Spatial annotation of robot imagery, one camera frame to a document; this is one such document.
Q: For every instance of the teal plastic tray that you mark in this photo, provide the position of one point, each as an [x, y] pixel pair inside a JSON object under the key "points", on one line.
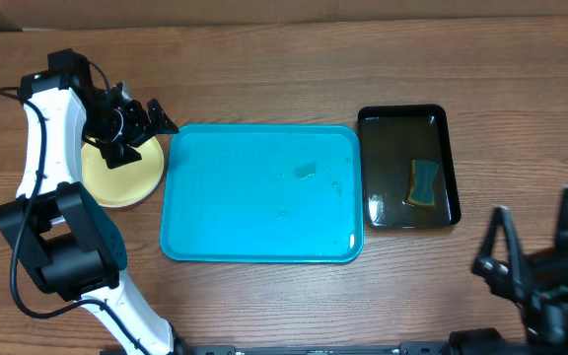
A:
{"points": [[263, 193]]}

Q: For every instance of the yellow plate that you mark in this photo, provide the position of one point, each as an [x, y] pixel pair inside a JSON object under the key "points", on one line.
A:
{"points": [[126, 185]]}

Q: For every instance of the green yellow sponge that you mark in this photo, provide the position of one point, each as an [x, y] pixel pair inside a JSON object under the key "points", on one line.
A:
{"points": [[422, 177]]}

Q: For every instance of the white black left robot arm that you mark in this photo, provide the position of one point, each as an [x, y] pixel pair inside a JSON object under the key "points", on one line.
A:
{"points": [[67, 254]]}

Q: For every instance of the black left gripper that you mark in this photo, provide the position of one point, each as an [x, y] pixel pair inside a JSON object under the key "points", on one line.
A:
{"points": [[141, 129]]}

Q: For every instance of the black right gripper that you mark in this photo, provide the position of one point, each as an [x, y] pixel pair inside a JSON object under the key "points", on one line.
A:
{"points": [[538, 261]]}

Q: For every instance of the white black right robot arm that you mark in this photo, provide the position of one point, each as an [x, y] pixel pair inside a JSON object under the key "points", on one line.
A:
{"points": [[485, 341]]}

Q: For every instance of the black water tray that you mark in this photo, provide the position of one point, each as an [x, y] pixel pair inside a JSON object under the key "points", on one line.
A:
{"points": [[391, 137]]}

